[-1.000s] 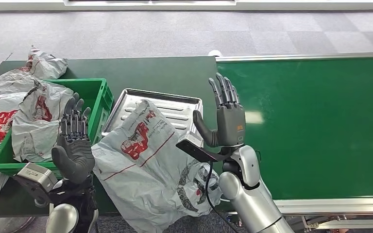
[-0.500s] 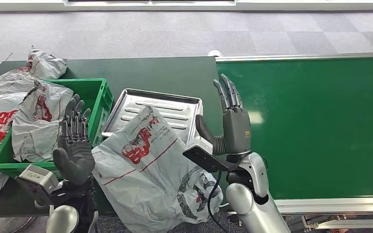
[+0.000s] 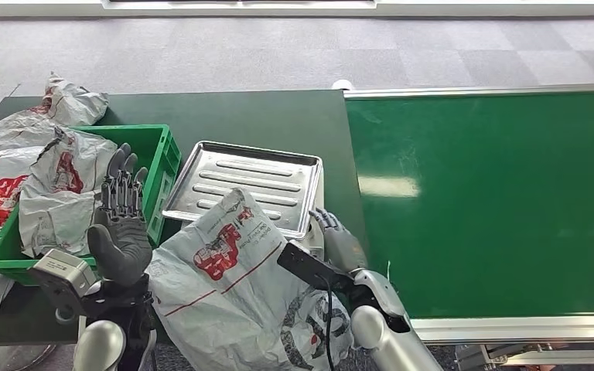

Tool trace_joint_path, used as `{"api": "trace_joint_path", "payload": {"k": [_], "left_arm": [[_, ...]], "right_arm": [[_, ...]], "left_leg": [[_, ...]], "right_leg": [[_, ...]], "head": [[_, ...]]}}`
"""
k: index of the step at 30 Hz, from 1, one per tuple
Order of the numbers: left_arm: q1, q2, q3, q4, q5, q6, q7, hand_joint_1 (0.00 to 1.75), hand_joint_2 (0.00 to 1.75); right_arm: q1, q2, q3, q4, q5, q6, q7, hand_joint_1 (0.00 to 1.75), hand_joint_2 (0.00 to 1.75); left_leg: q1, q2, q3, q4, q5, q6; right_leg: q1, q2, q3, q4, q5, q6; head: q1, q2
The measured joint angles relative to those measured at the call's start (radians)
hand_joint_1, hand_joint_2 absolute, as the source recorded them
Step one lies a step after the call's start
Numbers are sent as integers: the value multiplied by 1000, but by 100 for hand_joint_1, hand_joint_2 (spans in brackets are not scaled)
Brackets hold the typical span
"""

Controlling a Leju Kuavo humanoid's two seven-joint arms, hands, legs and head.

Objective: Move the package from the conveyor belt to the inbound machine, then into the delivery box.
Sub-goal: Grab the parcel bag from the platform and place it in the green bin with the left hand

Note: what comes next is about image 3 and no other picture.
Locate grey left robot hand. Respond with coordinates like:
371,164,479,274
87,143,153,288

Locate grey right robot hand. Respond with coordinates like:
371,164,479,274
309,207,369,275

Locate grey mailer package red stripe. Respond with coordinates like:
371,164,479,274
145,186,355,371

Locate crumpled grey mailer package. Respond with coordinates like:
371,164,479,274
19,128,118,259

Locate grey mailer package red print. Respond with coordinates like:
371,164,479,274
0,73,110,153

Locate green conveyor belt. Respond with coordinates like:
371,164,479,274
343,83,594,371

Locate white electronic scale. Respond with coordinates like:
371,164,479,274
304,171,327,260

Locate green plastic crate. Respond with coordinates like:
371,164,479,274
0,124,183,286

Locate steel scale tray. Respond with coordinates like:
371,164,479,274
162,141,325,242

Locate round metal stand base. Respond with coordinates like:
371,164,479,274
0,342,57,371

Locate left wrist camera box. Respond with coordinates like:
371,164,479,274
26,249,98,308

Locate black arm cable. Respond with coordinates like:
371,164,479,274
323,276,338,371

